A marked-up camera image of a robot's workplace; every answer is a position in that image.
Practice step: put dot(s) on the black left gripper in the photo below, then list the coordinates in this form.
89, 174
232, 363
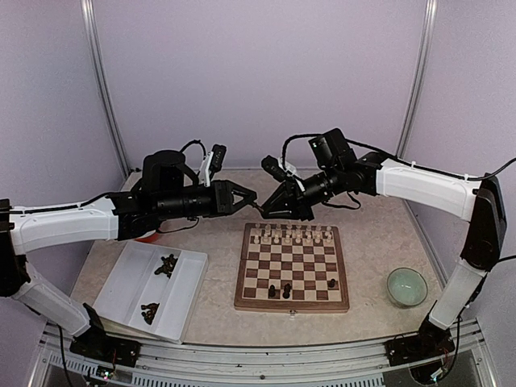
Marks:
222, 202

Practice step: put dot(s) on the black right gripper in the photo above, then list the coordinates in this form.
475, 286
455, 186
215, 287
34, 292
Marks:
292, 193

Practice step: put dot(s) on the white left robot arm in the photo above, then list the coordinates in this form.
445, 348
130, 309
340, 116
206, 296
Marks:
168, 189

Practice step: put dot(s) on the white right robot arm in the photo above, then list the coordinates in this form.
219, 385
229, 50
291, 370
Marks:
475, 200

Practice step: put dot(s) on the row of white chess pieces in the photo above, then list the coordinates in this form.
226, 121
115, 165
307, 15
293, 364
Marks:
294, 234

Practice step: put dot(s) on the wooden chess board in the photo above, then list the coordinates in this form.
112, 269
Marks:
306, 268

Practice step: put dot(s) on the black chess piece on board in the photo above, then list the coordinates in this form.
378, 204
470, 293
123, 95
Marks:
286, 291
272, 291

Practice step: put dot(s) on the dark chess pieces upper pile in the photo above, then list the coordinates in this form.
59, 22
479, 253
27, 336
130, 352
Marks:
168, 265

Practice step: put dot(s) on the dark chess pieces pile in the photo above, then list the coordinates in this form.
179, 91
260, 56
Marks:
148, 312
168, 265

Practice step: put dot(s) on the dark chess pieces lower pile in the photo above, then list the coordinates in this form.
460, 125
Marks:
148, 312

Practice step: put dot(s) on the red white bowl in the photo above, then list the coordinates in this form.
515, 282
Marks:
150, 237

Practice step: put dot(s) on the white plastic divided tray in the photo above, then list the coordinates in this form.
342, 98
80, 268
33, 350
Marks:
132, 283

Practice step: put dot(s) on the pale green glass bowl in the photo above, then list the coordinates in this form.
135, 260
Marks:
406, 287

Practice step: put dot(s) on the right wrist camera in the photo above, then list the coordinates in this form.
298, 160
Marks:
282, 171

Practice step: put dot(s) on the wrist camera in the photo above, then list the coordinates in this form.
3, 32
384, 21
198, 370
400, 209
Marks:
282, 171
211, 164

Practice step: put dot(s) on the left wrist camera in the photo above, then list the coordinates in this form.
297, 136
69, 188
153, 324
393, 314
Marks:
211, 164

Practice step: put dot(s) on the right aluminium corner post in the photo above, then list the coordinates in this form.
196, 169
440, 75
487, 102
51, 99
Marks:
424, 50

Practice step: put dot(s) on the aluminium corner post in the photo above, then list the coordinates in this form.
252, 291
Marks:
424, 50
87, 10

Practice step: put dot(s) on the aluminium front rail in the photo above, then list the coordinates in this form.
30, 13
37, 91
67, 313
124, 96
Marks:
358, 363

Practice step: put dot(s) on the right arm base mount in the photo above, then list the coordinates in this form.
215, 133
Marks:
429, 341

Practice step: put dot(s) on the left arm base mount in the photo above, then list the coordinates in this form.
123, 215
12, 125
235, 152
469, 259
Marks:
96, 344

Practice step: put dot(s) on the left aluminium corner post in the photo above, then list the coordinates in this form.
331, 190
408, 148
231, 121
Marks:
87, 10

